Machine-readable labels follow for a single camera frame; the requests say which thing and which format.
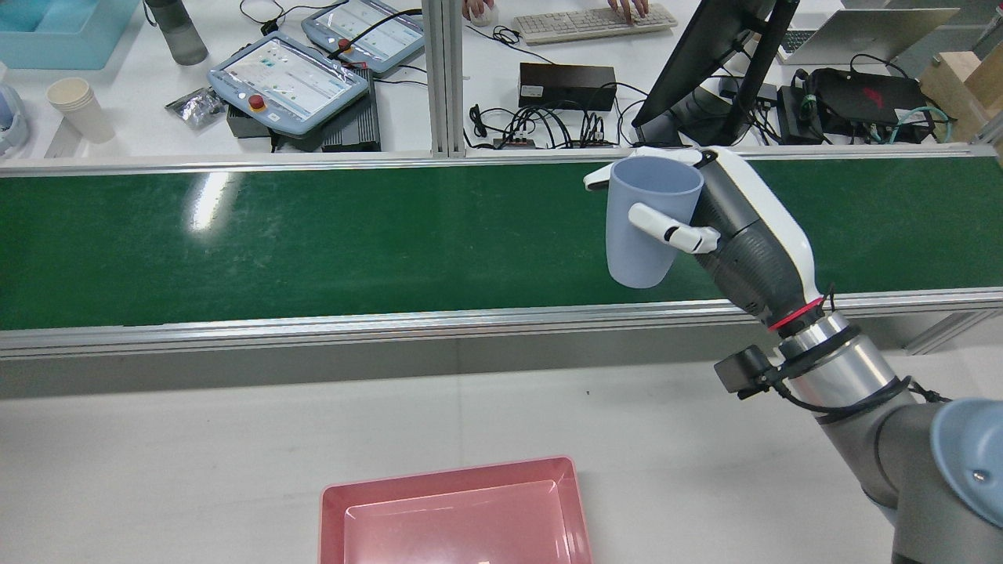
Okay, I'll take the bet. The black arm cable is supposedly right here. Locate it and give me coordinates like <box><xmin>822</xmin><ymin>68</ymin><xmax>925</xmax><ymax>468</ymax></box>
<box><xmin>764</xmin><ymin>294</ymin><xmax>953</xmax><ymax>417</ymax></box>

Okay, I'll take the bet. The aluminium vertical post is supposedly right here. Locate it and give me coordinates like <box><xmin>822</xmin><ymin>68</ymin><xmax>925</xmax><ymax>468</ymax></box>
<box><xmin>420</xmin><ymin>0</ymin><xmax>467</xmax><ymax>158</ymax></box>

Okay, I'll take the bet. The dark drinking bottle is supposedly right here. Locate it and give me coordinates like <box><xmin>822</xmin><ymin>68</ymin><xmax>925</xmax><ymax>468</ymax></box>
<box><xmin>144</xmin><ymin>0</ymin><xmax>210</xmax><ymax>67</ymax></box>

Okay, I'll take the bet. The clear plastic bag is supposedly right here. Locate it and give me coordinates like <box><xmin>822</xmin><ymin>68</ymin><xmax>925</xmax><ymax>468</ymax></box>
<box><xmin>164</xmin><ymin>85</ymin><xmax>229</xmax><ymax>131</ymax></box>

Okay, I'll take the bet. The black power adapter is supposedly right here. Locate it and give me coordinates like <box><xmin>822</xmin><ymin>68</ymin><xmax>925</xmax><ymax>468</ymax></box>
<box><xmin>775</xmin><ymin>84</ymin><xmax>825</xmax><ymax>146</ymax></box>

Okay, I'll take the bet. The black pouch red logo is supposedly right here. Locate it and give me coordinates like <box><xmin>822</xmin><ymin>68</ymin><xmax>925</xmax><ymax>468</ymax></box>
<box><xmin>806</xmin><ymin>67</ymin><xmax>936</xmax><ymax>128</ymax></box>

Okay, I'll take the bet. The white keyboard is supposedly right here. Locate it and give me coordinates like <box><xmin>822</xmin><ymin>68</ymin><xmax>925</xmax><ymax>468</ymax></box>
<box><xmin>512</xmin><ymin>3</ymin><xmax>679</xmax><ymax>46</ymax></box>

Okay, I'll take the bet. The green conveyor belt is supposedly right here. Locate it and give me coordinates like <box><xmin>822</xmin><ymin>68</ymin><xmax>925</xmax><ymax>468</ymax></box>
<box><xmin>0</xmin><ymin>145</ymin><xmax>1003</xmax><ymax>361</ymax></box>

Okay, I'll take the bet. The teal cable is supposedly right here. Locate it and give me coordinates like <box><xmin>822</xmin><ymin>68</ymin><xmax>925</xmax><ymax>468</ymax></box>
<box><xmin>888</xmin><ymin>105</ymin><xmax>954</xmax><ymax>146</ymax></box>

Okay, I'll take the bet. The black rectangular device box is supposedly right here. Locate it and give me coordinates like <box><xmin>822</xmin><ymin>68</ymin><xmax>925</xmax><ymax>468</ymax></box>
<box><xmin>518</xmin><ymin>62</ymin><xmax>618</xmax><ymax>113</ymax></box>

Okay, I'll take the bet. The wooden box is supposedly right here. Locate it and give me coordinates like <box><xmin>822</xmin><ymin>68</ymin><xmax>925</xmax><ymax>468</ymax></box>
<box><xmin>918</xmin><ymin>50</ymin><xmax>1003</xmax><ymax>143</ymax></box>

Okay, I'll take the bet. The light blue plastic bin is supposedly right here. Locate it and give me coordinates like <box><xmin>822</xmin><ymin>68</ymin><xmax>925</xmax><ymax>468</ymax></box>
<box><xmin>0</xmin><ymin>0</ymin><xmax>143</xmax><ymax>71</ymax></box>

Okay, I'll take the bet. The pink plastic box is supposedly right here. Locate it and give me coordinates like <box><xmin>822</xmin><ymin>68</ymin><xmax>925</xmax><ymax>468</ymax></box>
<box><xmin>319</xmin><ymin>456</ymin><xmax>595</xmax><ymax>564</ymax></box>

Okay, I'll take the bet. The large grey teach pendant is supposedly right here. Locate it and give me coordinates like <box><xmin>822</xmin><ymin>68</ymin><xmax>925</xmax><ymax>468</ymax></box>
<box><xmin>206</xmin><ymin>32</ymin><xmax>371</xmax><ymax>141</ymax></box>

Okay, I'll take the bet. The small grey teach pendant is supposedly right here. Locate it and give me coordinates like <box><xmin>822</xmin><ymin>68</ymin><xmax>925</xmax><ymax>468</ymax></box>
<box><xmin>301</xmin><ymin>0</ymin><xmax>426</xmax><ymax>78</ymax></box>

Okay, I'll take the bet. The silver laptop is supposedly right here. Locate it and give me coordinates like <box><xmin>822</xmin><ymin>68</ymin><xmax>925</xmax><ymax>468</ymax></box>
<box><xmin>775</xmin><ymin>7</ymin><xmax>961</xmax><ymax>67</ymax></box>

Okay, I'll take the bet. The paper cup stack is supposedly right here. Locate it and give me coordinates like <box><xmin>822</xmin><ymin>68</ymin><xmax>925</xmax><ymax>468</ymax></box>
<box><xmin>45</xmin><ymin>76</ymin><xmax>117</xmax><ymax>145</ymax></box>

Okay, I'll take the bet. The black cable bundle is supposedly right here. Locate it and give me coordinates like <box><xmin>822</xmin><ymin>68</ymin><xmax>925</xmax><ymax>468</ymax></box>
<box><xmin>468</xmin><ymin>100</ymin><xmax>632</xmax><ymax>150</ymax></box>

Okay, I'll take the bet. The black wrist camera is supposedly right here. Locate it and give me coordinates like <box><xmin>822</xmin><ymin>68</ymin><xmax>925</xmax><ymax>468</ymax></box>
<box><xmin>714</xmin><ymin>344</ymin><xmax>786</xmax><ymax>396</ymax></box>

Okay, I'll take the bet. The black computer monitor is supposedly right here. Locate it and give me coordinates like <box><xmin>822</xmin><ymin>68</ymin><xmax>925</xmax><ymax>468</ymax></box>
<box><xmin>631</xmin><ymin>0</ymin><xmax>802</xmax><ymax>149</ymax></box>

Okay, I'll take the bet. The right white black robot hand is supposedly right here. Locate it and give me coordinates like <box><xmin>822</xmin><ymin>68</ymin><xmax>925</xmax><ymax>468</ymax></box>
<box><xmin>584</xmin><ymin>146</ymin><xmax>826</xmax><ymax>331</ymax></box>

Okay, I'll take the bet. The blue plastic cup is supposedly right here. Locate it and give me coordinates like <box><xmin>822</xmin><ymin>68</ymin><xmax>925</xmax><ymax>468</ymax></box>
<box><xmin>605</xmin><ymin>155</ymin><xmax>705</xmax><ymax>290</ymax></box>

